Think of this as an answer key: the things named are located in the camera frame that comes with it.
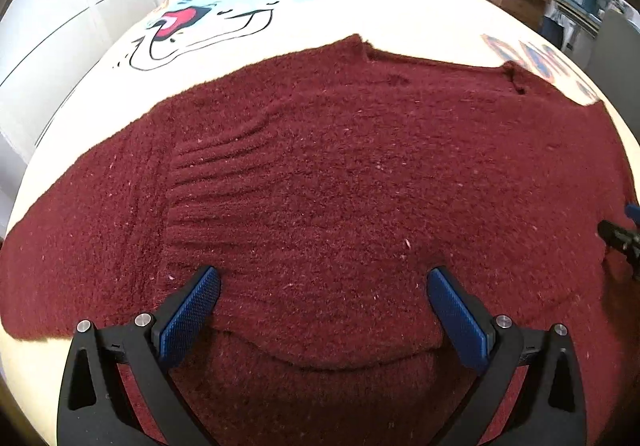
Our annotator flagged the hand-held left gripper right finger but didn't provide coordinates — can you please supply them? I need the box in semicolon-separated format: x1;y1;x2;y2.
426;267;588;446

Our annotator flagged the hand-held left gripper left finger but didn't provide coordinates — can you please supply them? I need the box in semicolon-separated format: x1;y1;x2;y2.
57;266;222;446

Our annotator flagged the maroon knit sweater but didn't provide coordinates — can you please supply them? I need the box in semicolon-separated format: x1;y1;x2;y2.
0;33;640;446

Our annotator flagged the grey-green chair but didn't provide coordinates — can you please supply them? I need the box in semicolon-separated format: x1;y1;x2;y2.
584;7;640;84

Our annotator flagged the black bag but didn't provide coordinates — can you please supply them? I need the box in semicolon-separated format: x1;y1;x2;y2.
541;14;577;52

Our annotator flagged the yellow printed bed blanket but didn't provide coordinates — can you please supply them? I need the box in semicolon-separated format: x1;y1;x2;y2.
0;0;640;446

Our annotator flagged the white wardrobe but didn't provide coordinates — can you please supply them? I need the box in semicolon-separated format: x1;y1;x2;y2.
0;0;166;161

